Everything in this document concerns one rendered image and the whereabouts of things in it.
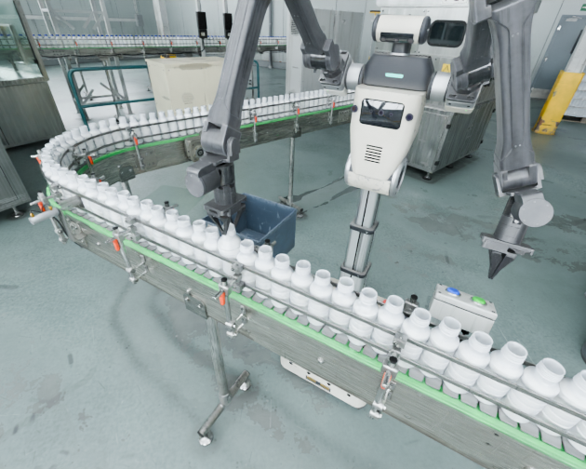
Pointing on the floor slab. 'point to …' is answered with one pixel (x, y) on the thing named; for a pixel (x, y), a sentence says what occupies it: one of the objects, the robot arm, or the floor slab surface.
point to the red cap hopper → (69, 60)
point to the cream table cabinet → (184, 82)
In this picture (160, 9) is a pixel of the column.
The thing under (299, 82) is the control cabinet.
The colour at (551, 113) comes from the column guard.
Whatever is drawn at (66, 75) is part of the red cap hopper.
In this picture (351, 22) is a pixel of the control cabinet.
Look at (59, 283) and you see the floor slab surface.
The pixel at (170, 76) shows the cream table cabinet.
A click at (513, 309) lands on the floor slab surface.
